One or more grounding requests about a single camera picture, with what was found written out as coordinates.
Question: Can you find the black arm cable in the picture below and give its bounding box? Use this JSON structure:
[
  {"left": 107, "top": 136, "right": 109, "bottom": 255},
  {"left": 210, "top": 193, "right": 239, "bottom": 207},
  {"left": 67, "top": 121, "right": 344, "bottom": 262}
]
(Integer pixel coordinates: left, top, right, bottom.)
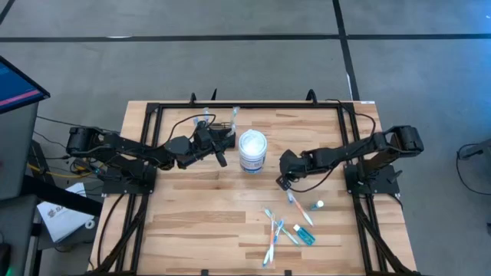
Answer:
[
  {"left": 289, "top": 98, "right": 379, "bottom": 193},
  {"left": 155, "top": 113, "right": 218, "bottom": 150}
]

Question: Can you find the orange toothbrush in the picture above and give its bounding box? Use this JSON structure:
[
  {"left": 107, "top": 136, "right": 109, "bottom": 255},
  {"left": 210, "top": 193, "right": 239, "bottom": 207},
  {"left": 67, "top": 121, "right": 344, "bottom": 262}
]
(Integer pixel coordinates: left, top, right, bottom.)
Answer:
[
  {"left": 268, "top": 214, "right": 278, "bottom": 265},
  {"left": 286, "top": 189, "right": 315, "bottom": 228}
]

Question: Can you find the black aluminium table frame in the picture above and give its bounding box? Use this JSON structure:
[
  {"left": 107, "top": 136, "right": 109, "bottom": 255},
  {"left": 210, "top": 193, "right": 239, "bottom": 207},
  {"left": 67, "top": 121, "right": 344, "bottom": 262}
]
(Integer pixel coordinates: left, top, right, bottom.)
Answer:
[{"left": 90, "top": 100, "right": 419, "bottom": 276}]

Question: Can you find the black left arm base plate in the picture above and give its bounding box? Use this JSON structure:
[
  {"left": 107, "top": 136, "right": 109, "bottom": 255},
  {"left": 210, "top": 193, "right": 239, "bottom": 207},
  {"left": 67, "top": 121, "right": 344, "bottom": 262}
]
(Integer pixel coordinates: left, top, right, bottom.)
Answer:
[{"left": 101, "top": 160, "right": 158, "bottom": 196}]

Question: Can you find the monitor with blue screen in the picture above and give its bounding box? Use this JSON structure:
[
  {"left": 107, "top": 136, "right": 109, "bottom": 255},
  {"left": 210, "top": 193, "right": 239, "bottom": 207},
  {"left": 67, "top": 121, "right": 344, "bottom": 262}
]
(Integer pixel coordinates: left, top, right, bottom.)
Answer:
[{"left": 0, "top": 55, "right": 51, "bottom": 115}]

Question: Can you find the black stand beam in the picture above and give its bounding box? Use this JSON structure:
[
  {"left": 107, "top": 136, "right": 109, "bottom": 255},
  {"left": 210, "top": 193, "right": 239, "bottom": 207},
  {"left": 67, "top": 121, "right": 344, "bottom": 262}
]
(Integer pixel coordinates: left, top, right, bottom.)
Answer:
[{"left": 21, "top": 174, "right": 104, "bottom": 218}]

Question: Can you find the white printed paper booklet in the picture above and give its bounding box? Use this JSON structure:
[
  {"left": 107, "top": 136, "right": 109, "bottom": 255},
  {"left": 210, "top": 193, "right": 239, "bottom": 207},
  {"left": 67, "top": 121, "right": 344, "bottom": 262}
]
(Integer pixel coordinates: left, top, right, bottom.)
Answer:
[{"left": 36, "top": 182, "right": 96, "bottom": 244}]

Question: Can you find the grey cabinet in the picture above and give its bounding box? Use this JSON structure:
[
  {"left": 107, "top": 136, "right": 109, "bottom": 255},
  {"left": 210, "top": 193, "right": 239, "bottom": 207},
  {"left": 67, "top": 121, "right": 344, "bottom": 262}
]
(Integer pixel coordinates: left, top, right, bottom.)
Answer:
[{"left": 0, "top": 101, "right": 40, "bottom": 201}]

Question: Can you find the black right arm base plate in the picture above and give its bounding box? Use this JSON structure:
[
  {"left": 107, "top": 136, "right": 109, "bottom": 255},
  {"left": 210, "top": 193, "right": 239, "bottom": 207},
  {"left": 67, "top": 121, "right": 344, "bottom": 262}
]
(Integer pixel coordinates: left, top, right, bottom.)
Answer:
[{"left": 344, "top": 163, "right": 400, "bottom": 196}]

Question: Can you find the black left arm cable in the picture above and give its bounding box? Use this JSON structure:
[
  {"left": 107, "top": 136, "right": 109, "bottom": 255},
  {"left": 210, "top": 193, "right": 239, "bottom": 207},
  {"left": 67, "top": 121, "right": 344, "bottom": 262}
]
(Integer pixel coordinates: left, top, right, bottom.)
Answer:
[{"left": 155, "top": 113, "right": 218, "bottom": 150}]

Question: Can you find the white blue wipes canister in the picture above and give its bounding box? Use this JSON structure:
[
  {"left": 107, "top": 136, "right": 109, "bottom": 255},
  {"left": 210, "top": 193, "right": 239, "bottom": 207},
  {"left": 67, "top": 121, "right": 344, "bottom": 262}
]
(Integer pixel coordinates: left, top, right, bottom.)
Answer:
[{"left": 238, "top": 129, "right": 269, "bottom": 176}]

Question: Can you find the black wire basket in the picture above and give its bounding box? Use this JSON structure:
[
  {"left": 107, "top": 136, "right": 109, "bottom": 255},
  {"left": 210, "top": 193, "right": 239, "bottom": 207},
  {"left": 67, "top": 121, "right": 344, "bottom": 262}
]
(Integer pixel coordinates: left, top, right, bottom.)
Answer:
[{"left": 195, "top": 121, "right": 237, "bottom": 150}]

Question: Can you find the yellow floor cable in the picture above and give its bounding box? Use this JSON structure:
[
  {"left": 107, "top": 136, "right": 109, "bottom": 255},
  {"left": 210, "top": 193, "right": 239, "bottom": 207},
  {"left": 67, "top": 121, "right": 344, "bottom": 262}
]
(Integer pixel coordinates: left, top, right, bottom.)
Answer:
[{"left": 26, "top": 163, "right": 101, "bottom": 180}]

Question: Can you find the blue toothbrush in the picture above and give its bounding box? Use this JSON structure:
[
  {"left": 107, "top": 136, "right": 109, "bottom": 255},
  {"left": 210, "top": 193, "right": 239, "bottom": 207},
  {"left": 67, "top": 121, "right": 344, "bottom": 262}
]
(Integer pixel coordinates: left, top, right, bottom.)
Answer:
[{"left": 262, "top": 218, "right": 285, "bottom": 268}]

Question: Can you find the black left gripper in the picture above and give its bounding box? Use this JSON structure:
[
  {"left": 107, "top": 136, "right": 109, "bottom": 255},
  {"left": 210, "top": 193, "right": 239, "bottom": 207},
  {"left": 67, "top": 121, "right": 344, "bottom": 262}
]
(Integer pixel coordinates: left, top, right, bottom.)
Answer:
[{"left": 183, "top": 120, "right": 237, "bottom": 169}]

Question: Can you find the green toothbrush in clear wrapper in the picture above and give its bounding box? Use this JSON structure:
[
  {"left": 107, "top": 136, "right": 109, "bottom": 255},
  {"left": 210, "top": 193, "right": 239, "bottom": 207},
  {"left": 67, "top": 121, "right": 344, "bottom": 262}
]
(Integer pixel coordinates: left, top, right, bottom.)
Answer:
[
  {"left": 228, "top": 106, "right": 242, "bottom": 138},
  {"left": 263, "top": 207, "right": 301, "bottom": 247}
]

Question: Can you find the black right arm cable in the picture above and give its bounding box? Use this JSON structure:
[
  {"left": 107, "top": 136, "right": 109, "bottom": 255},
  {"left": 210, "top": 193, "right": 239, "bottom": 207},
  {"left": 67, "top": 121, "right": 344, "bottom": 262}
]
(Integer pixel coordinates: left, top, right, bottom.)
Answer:
[{"left": 289, "top": 98, "right": 379, "bottom": 193}]

